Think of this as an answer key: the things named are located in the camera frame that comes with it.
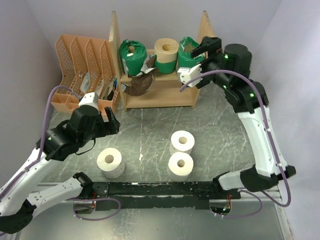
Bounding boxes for white paper roll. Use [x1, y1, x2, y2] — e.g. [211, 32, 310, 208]
[96, 147, 125, 179]
[167, 152, 194, 182]
[169, 130, 195, 155]

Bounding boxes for items in organizer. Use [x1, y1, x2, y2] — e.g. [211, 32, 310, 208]
[78, 71, 119, 101]

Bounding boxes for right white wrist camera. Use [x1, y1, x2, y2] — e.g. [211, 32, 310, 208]
[176, 64, 202, 85]

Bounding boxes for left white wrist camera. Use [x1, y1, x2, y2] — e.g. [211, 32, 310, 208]
[78, 92, 99, 110]

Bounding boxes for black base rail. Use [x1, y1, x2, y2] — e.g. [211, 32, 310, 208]
[62, 171, 242, 213]

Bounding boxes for wooden shelf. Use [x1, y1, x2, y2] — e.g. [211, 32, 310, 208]
[109, 11, 201, 111]

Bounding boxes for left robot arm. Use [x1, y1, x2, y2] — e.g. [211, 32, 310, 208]
[0, 105, 121, 235]

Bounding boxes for aluminium frame rail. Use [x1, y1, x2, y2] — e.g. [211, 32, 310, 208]
[7, 72, 293, 240]

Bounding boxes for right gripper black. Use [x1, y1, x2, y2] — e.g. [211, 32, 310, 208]
[190, 35, 232, 91]

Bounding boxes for orange file organizer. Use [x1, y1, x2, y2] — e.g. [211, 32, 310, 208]
[55, 34, 120, 116]

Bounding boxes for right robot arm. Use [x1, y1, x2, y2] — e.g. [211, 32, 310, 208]
[190, 36, 297, 199]

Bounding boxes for green brown roll torn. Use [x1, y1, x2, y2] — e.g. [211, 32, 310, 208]
[176, 36, 206, 70]

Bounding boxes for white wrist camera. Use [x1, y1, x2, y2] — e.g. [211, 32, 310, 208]
[78, 92, 99, 110]
[176, 64, 202, 85]

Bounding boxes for brown green paper roll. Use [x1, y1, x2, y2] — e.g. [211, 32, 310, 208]
[121, 38, 179, 97]

